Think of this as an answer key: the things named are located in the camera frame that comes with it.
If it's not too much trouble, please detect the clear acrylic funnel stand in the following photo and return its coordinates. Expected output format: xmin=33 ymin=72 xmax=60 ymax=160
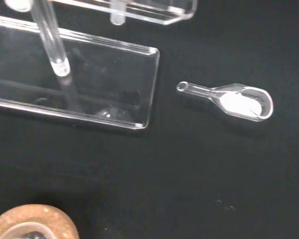
xmin=0 ymin=0 xmax=198 ymax=130

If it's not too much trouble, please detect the clear glass weighing funnel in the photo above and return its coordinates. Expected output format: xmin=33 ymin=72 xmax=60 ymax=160
xmin=176 ymin=81 xmax=274 ymax=122

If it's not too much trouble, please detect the black bench cloth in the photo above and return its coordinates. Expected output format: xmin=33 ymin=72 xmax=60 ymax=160
xmin=0 ymin=0 xmax=299 ymax=239

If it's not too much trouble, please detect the small round-bottom glass flask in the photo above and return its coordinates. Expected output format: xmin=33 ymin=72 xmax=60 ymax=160
xmin=4 ymin=223 xmax=53 ymax=239

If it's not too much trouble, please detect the cork ring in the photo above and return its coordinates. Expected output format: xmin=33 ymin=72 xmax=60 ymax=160
xmin=0 ymin=204 xmax=80 ymax=239

